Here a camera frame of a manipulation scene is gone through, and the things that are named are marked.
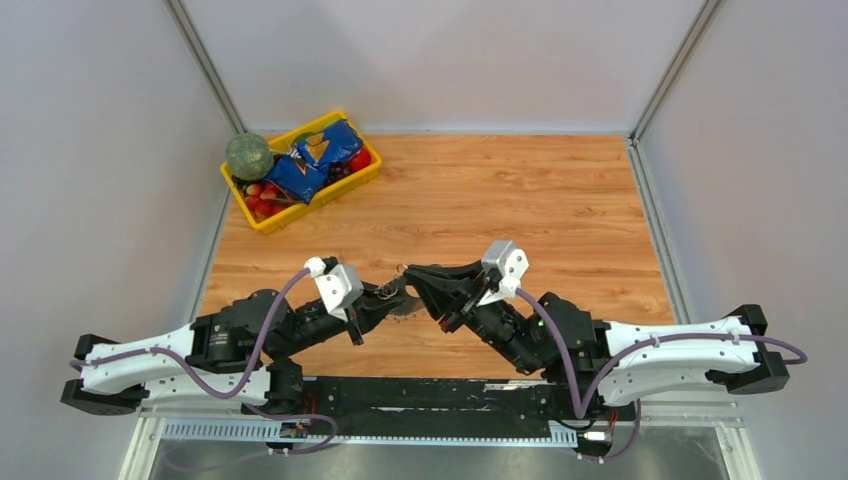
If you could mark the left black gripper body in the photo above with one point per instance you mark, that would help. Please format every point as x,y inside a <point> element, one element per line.
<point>355,316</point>

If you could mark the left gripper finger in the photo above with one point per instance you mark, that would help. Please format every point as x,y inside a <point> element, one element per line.
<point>380,297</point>
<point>406,309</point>

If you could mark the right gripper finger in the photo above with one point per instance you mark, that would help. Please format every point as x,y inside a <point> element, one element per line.
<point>441,277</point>
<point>442,298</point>

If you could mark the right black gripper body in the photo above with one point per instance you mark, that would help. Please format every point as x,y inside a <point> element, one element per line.
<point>468,313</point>

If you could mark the silver keyring plate with rings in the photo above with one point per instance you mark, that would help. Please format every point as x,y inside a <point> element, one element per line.
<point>403,287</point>

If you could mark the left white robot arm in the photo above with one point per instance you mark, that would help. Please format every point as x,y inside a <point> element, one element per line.
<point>211,355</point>

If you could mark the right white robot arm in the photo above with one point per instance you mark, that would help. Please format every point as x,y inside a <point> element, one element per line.
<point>602,363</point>

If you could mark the yellow plastic bin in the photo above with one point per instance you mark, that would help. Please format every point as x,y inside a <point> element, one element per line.
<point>295,209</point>

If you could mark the dark grapes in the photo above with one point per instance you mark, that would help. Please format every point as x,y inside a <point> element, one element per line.
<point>337,172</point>

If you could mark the red tomato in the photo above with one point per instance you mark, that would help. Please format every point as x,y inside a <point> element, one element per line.
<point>360,160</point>

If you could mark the blue snack bag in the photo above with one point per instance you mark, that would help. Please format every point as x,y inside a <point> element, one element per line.
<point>302,170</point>

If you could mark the green melon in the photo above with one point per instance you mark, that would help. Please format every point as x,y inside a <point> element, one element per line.
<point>249,157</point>

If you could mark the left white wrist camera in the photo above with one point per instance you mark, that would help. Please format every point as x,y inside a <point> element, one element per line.
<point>339,285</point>

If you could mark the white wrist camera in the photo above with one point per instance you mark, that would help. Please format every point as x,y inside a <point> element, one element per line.
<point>510,263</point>
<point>339,285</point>

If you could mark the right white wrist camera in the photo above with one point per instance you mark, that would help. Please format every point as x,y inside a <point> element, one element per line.
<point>510,263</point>

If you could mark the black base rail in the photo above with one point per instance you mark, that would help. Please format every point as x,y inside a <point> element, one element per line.
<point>428,406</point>

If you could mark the white slotted cable duct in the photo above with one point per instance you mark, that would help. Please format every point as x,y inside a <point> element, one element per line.
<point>258,431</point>

